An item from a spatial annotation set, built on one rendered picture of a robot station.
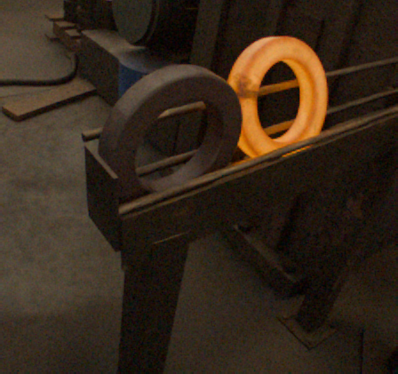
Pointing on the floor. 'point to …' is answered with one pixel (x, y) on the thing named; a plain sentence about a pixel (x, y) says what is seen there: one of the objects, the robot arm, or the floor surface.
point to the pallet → (82, 16)
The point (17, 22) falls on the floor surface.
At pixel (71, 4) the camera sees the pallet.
